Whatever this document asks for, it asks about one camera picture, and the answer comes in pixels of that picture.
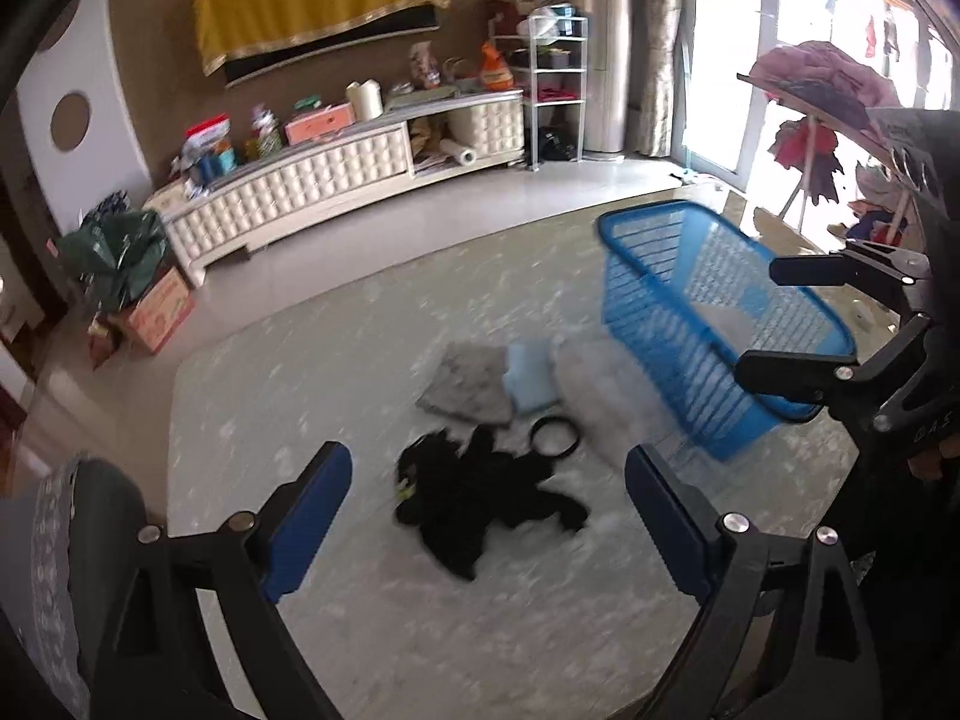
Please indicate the pink blanket pile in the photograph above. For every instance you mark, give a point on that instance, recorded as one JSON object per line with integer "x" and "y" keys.
{"x": 825, "y": 75}

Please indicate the black garment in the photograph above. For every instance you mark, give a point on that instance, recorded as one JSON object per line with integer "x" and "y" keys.
{"x": 480, "y": 495}

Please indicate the red and white packet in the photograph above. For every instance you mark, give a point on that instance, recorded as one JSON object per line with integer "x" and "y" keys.
{"x": 208, "y": 135}

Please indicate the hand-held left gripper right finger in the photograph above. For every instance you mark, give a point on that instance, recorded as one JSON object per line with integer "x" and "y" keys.
{"x": 660, "y": 510}

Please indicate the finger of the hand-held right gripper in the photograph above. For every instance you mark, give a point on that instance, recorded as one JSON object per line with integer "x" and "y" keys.
{"x": 787, "y": 373}
{"x": 802, "y": 270}

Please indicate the standing air conditioner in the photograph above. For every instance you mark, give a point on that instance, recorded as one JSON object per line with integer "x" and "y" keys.
{"x": 607, "y": 52}

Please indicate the black bag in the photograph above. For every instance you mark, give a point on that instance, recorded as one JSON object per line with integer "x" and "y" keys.
{"x": 556, "y": 145}

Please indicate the white paper roll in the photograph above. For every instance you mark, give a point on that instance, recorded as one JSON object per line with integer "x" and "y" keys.
{"x": 459, "y": 152}

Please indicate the patterned curtain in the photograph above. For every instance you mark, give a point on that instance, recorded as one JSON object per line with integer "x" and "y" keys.
{"x": 660, "y": 52}

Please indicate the red and dark hanging clothes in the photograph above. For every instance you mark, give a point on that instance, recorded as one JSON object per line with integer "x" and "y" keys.
{"x": 806, "y": 154}

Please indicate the white fluffy cloth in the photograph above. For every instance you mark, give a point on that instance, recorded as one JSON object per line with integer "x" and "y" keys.
{"x": 600, "y": 405}

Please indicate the white tufted tv cabinet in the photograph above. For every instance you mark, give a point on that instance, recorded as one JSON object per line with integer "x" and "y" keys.
{"x": 300, "y": 180}

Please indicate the pink drawer box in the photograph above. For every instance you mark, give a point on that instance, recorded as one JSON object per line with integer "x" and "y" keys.
{"x": 319, "y": 124}

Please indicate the white plastic jug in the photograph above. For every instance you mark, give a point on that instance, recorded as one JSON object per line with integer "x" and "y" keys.
{"x": 365, "y": 101}

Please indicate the grey towel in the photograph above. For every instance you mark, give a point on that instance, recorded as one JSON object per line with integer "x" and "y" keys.
{"x": 465, "y": 382}

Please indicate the printed cardboard box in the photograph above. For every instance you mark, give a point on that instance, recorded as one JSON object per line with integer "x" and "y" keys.
{"x": 161, "y": 311}

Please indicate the blue plastic basket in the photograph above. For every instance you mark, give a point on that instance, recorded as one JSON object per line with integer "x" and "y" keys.
{"x": 652, "y": 292}

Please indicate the green plastic bag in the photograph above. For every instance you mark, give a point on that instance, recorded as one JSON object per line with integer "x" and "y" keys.
{"x": 120, "y": 255}

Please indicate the printed snack bag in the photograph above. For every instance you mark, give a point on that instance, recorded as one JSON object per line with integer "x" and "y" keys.
{"x": 424, "y": 64}

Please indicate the person's right hand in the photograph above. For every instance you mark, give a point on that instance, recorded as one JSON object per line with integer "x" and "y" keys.
{"x": 931, "y": 463}

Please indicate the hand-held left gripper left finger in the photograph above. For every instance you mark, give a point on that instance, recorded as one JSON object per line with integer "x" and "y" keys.
{"x": 307, "y": 517}

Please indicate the black television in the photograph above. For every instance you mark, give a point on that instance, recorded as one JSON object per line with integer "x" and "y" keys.
{"x": 337, "y": 46}

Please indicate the white shelf rack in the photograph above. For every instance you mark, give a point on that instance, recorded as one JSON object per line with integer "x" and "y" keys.
{"x": 555, "y": 69}

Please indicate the chair with grey lace cover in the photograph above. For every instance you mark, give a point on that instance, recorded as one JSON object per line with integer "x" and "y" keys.
{"x": 82, "y": 517}

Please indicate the light blue cloth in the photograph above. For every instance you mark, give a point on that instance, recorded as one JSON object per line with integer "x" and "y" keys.
{"x": 532, "y": 379}

